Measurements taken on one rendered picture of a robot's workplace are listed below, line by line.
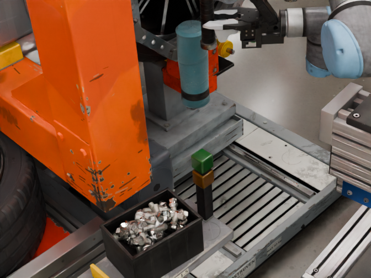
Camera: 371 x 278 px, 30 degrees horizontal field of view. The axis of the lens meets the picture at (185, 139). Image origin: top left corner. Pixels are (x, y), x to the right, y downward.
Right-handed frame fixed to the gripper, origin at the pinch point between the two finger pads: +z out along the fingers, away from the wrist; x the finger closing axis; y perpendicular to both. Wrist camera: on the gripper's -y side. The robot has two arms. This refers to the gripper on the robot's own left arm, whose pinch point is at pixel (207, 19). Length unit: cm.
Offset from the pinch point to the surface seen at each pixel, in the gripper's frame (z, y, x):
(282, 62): -31, 82, 105
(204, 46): 1.1, 6.9, -1.9
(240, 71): -12, 82, 98
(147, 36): 17.6, 11.1, 11.5
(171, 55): 11.5, 21.5, 17.5
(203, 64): 1.8, 19.8, 9.0
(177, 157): 13, 68, 25
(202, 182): 2.4, 23.7, -36.5
